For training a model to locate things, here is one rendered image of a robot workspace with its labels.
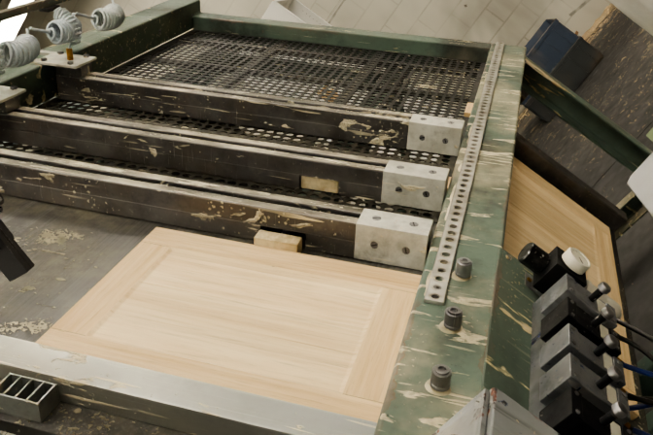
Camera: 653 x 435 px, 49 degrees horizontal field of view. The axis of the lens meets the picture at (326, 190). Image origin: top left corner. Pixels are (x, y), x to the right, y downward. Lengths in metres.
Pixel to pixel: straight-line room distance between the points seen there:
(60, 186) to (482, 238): 0.79
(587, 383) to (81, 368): 0.62
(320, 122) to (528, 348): 0.88
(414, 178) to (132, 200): 0.54
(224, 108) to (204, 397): 1.04
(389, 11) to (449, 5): 0.51
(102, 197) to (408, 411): 0.76
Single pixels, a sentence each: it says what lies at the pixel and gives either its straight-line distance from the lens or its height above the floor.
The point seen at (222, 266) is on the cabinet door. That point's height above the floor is 1.17.
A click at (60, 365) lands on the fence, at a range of 1.00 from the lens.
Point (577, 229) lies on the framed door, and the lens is 2.31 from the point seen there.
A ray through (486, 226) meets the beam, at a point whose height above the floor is 0.83.
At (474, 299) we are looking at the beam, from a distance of 1.10.
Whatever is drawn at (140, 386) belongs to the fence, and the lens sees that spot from 0.95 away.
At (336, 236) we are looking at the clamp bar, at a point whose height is 1.04.
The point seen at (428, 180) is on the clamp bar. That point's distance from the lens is 1.42.
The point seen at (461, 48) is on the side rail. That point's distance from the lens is 2.54.
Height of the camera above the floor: 1.14
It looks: 2 degrees down
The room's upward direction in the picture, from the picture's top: 54 degrees counter-clockwise
